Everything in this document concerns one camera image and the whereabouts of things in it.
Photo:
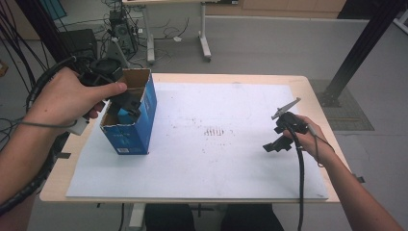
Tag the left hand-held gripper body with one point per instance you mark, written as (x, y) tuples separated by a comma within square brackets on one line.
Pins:
[(102, 70)]

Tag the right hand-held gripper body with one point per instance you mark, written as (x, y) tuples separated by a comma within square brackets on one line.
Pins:
[(290, 122)]

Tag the blue cardboard box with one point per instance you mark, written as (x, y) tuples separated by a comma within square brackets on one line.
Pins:
[(134, 138)]

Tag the person's right hand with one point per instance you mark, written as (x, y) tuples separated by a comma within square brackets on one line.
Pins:
[(316, 144)]

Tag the person's left hand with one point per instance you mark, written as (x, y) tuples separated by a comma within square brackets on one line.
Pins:
[(61, 99)]

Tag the black box case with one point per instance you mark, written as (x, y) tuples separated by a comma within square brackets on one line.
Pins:
[(80, 45)]

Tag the black computer tower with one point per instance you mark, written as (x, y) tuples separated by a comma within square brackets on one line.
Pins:
[(123, 35)]

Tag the grey base mat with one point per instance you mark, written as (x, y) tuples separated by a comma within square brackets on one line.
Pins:
[(352, 109)]

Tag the white table sheet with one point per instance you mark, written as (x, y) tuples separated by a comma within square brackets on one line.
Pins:
[(208, 166)]

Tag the person's right leg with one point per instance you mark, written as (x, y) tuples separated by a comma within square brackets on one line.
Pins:
[(253, 218)]

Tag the person's leg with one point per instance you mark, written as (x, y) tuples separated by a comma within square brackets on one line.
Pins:
[(170, 218), (253, 218)]

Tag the teal panel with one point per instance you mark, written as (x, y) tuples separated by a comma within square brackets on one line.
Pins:
[(54, 8)]

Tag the small white floor adapter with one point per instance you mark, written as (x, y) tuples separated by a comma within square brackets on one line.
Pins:
[(177, 38)]

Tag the white table leg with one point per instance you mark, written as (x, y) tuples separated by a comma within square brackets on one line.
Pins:
[(137, 215)]

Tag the light wood cabinet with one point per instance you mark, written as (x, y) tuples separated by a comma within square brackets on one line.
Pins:
[(288, 6)]

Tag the person's left leg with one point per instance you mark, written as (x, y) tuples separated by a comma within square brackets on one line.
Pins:
[(170, 218)]

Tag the black aluminium frame post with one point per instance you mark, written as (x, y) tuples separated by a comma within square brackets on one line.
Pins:
[(41, 22), (369, 35)]

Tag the white desk frame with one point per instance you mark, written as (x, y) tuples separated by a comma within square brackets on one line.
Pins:
[(204, 41)]

